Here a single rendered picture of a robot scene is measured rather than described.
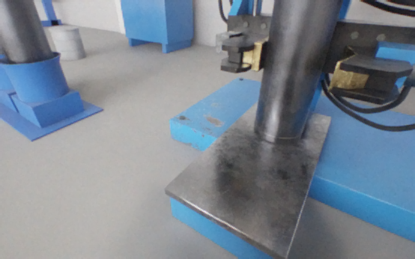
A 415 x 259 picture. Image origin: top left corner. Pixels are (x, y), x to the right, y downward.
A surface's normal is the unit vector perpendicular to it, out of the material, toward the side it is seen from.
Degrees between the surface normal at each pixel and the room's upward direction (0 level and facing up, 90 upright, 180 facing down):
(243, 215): 0
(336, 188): 90
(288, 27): 90
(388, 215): 90
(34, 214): 0
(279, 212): 0
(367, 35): 90
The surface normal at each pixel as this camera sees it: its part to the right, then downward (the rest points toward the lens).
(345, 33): -0.54, 0.45
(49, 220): 0.02, -0.84
